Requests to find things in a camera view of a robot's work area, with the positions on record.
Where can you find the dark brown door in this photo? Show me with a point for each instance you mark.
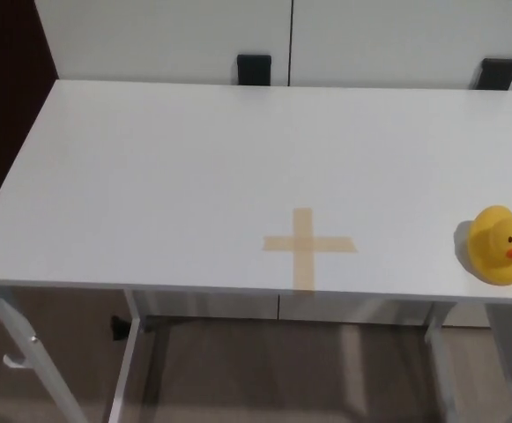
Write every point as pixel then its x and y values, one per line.
pixel 4 88

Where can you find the white metal desk crossbar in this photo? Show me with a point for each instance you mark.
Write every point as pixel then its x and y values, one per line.
pixel 282 321

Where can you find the black foot under desk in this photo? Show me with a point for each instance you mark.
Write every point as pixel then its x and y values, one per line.
pixel 118 328

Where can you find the yellow rubber duck toy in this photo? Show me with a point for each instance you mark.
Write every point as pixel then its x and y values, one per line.
pixel 493 247

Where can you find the white partition panel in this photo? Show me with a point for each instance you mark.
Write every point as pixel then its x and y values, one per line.
pixel 163 39
pixel 392 39

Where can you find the white hook on desk leg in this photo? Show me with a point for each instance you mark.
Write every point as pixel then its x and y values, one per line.
pixel 14 361

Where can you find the white metal desk leg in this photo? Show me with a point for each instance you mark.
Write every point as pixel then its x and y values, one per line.
pixel 128 361
pixel 442 365
pixel 26 343

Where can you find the black bracket on panel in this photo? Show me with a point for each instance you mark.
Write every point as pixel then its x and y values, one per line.
pixel 497 75
pixel 254 69

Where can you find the beige masking tape cross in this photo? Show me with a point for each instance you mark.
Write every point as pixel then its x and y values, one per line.
pixel 303 244

